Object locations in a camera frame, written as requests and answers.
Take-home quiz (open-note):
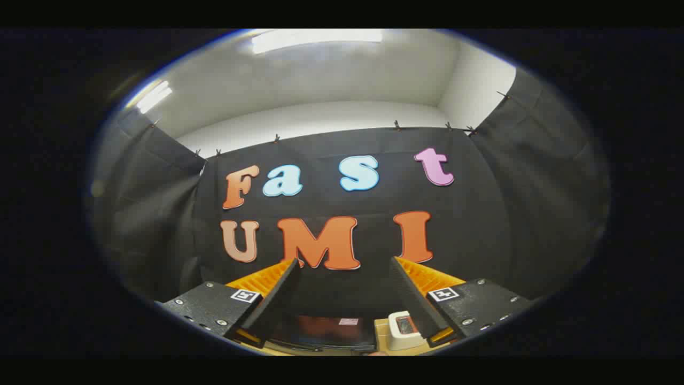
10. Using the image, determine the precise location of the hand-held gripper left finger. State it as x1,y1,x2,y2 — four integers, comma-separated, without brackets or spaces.
160,258,301,349

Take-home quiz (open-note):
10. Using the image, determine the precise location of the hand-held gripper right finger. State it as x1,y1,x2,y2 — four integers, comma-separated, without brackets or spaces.
389,257,535,348

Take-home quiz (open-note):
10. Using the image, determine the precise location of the black toaster oven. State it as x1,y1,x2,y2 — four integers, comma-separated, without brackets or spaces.
267,314,377,355

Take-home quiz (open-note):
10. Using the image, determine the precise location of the white pop-up toaster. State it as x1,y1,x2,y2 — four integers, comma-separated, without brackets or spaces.
387,311,428,351

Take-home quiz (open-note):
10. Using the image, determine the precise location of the row of black cloth clips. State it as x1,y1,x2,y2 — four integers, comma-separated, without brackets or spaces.
150,91,511,159

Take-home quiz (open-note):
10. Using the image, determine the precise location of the small ceiling light panel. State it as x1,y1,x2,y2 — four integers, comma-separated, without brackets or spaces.
136,80,173,114

